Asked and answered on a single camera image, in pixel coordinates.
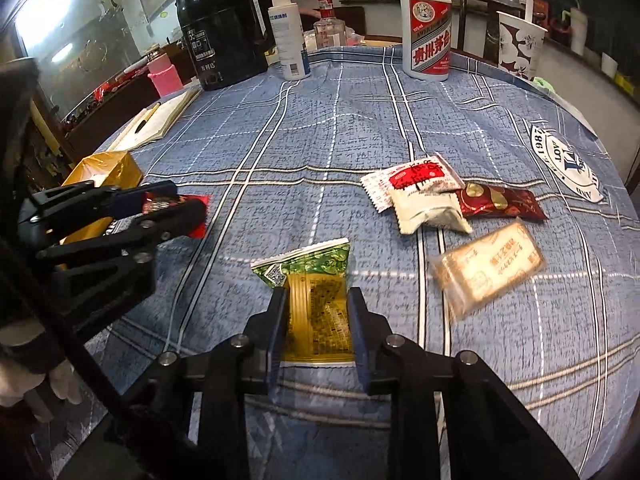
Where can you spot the person's left hand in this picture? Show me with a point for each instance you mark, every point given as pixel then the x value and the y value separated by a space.
pixel 65 385

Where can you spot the cream white snack packet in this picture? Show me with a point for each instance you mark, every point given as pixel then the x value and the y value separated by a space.
pixel 430 210

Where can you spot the green and gold snack packet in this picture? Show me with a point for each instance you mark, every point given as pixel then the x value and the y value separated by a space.
pixel 315 310

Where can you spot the green cloth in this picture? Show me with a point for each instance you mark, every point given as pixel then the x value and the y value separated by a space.
pixel 544 84

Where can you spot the clear beige biscuit packet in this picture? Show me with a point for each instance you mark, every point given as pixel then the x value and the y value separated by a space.
pixel 487 265

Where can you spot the gold cardboard box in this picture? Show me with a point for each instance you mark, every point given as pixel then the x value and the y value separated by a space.
pixel 107 170

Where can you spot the black electric kettle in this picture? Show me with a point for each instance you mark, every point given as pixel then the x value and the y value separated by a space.
pixel 220 35

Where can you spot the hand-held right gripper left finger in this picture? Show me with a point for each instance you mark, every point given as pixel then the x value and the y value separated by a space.
pixel 278 330

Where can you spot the white liquor bottle red label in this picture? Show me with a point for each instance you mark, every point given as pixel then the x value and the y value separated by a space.
pixel 426 35

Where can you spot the dark wooden chair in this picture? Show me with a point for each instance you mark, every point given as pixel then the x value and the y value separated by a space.
pixel 480 10

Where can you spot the small red box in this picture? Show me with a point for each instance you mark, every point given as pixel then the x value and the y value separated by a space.
pixel 541 10

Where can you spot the white packet with red print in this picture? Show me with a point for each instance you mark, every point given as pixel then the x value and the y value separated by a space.
pixel 415 177

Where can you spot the flower print paper cup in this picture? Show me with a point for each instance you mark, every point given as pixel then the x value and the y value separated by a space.
pixel 520 45

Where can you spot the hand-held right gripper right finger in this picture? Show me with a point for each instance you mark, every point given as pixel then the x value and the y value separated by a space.
pixel 360 340

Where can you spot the etched glass panel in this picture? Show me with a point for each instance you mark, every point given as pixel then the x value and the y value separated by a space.
pixel 75 35

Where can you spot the pen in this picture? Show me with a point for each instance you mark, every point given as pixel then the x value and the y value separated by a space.
pixel 147 117

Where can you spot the white spray bottle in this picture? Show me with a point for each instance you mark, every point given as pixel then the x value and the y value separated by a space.
pixel 289 35

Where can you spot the small white cup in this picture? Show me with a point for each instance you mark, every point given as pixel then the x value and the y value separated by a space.
pixel 609 65

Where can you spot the open notebook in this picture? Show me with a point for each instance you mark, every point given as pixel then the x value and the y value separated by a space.
pixel 155 120

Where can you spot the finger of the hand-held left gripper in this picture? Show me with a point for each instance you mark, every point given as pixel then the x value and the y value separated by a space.
pixel 175 217
pixel 125 203

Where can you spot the bright red snack packet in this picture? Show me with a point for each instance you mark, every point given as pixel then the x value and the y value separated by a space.
pixel 197 217

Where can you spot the dark red candy packet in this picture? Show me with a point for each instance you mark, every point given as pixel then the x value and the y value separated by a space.
pixel 500 202

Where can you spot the white tumbler with straw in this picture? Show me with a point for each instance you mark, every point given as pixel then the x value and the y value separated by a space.
pixel 579 27

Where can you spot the white pump dispenser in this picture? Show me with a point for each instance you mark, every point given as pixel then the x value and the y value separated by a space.
pixel 526 0

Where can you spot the small glass bottle red cap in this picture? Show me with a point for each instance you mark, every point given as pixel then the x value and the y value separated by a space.
pixel 329 30

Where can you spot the pink cup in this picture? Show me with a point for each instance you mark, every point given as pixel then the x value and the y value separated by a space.
pixel 164 77

